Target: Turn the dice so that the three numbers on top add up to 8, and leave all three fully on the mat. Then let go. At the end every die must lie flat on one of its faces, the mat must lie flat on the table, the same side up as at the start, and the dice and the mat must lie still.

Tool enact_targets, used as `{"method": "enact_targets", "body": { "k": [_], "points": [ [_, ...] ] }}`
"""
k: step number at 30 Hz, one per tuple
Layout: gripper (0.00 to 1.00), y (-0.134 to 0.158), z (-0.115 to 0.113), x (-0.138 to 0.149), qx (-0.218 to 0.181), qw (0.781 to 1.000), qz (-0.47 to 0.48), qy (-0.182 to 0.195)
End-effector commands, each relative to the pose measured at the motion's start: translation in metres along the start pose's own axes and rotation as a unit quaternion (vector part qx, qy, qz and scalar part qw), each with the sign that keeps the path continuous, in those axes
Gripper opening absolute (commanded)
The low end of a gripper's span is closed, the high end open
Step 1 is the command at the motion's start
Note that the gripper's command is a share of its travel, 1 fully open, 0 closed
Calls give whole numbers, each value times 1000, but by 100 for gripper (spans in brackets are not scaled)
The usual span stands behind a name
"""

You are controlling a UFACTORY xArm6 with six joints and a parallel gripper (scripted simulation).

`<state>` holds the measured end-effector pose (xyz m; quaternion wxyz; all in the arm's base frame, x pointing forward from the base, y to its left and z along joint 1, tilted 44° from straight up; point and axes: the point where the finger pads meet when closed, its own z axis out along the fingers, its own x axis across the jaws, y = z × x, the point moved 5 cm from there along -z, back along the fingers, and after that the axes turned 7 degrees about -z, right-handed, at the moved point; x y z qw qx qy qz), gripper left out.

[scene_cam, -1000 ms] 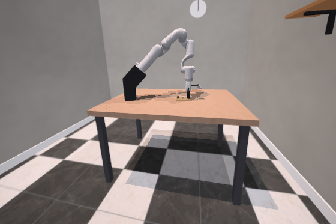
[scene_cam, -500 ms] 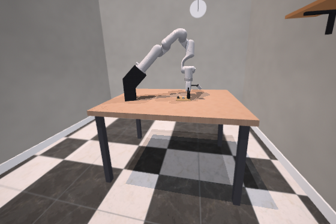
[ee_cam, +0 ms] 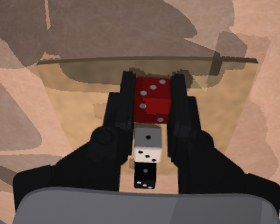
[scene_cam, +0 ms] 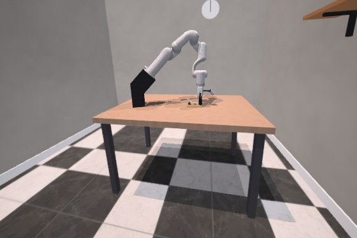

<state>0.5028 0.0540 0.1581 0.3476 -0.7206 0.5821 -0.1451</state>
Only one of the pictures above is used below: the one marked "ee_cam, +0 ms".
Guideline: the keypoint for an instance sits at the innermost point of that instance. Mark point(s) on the tan flat mat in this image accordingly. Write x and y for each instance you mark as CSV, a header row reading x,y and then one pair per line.
x,y
78,90

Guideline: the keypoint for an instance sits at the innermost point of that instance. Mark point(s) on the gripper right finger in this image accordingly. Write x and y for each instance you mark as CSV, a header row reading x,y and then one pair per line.
x,y
208,171

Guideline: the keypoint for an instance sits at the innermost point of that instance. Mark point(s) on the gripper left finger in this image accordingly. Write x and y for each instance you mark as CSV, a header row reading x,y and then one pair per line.
x,y
95,162

